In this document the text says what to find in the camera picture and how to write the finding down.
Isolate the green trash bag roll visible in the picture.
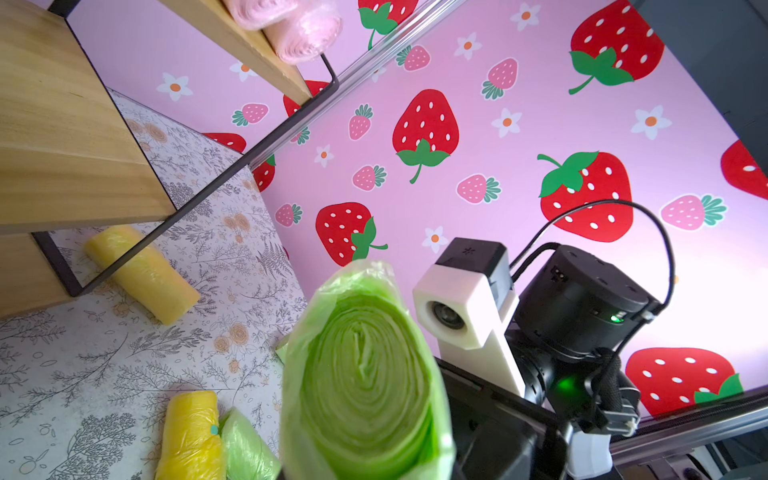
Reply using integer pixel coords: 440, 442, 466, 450
219, 408, 281, 480
279, 260, 456, 479

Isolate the pink trash bag roll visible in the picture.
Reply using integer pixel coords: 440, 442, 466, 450
223, 0, 299, 30
263, 1, 343, 65

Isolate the yellow trash bag roll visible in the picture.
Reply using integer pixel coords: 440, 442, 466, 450
84, 225, 201, 325
154, 391, 226, 480

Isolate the right aluminium corner post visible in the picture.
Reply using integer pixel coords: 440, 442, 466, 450
233, 0, 464, 172

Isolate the aluminium frame rail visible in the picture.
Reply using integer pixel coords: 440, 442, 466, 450
610, 386, 767, 467

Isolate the three-tier wooden shelf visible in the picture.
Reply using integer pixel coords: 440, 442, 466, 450
1, 1, 339, 318

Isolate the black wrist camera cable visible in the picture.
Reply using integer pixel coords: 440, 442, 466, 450
508, 199, 677, 361

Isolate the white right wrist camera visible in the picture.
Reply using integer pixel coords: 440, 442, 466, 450
413, 237, 526, 397

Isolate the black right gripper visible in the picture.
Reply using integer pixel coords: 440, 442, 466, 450
436, 359, 570, 479

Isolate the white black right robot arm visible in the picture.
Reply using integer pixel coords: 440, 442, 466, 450
413, 238, 658, 479

